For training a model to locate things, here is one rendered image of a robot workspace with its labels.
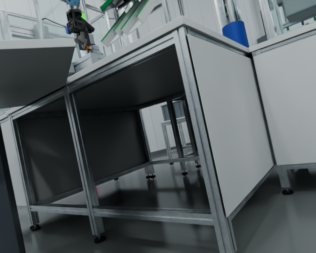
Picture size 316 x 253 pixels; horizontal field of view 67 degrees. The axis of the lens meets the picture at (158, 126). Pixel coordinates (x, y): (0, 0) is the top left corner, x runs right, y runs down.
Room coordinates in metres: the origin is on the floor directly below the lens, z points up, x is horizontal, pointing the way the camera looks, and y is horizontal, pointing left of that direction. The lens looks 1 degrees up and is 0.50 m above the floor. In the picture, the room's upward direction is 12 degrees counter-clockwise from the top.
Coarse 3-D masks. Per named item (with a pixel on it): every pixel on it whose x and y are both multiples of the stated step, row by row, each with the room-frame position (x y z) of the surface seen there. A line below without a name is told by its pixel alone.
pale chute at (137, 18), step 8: (144, 0) 1.29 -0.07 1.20; (152, 0) 1.14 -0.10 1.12; (136, 8) 1.24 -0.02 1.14; (144, 8) 1.10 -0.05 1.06; (152, 8) 1.13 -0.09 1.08; (136, 16) 1.06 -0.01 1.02; (144, 16) 1.09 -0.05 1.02; (128, 24) 1.19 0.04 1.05; (136, 24) 1.17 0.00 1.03; (128, 32) 1.18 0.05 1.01
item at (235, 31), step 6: (228, 24) 1.67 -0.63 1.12; (234, 24) 1.65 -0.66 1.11; (240, 24) 1.65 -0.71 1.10; (222, 30) 1.73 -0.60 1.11; (228, 30) 1.67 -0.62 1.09; (234, 30) 1.65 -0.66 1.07; (240, 30) 1.65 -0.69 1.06; (228, 36) 1.68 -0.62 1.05; (234, 36) 1.66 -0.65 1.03; (240, 36) 1.65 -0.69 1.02; (246, 36) 1.68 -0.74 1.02; (240, 42) 1.65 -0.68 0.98; (246, 42) 1.66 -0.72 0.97
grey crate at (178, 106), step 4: (176, 104) 3.32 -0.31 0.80; (180, 104) 3.29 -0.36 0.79; (164, 108) 3.45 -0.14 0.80; (176, 108) 3.33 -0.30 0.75; (180, 108) 3.29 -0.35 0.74; (164, 112) 3.45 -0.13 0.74; (168, 112) 3.42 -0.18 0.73; (176, 112) 3.34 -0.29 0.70; (180, 112) 3.29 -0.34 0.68; (164, 116) 3.47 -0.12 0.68; (168, 116) 3.43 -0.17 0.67; (176, 116) 3.35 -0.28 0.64; (180, 116) 3.31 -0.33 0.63; (164, 120) 3.48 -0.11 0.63
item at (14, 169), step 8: (0, 120) 1.85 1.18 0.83; (8, 120) 1.75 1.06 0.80; (8, 128) 1.76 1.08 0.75; (8, 136) 1.78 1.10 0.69; (8, 144) 1.79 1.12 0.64; (8, 152) 1.81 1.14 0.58; (8, 160) 1.83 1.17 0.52; (16, 160) 1.74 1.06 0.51; (16, 168) 1.76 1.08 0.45; (144, 168) 2.81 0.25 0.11; (16, 176) 1.78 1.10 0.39; (16, 184) 1.79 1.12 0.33; (16, 192) 1.81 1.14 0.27; (16, 200) 1.83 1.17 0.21; (24, 200) 1.75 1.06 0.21; (24, 208) 1.78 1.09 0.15
